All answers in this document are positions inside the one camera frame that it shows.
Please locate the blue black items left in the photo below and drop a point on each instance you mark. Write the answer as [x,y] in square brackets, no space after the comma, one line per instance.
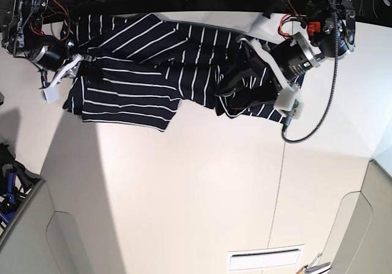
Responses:
[16,183]

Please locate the navy white striped T-shirt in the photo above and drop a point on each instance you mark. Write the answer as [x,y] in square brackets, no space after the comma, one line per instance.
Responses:
[150,66]

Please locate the tools at bottom edge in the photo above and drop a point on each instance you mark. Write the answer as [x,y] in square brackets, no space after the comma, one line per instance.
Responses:
[312,268]

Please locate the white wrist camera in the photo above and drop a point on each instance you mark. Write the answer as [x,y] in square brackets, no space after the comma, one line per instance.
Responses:
[289,103]
[49,95]

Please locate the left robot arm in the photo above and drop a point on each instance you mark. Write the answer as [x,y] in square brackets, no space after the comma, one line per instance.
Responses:
[262,75]

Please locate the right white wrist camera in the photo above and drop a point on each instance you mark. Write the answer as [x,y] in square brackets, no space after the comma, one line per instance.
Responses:
[49,95]

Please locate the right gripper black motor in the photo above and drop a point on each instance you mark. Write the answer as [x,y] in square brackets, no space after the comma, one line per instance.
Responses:
[51,54]

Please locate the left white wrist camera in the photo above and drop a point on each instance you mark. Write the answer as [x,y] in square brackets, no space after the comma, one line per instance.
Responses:
[289,103]

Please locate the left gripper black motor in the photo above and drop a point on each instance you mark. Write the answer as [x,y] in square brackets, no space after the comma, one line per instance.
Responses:
[294,58]

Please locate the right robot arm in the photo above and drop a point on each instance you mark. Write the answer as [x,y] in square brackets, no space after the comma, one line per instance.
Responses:
[47,33]

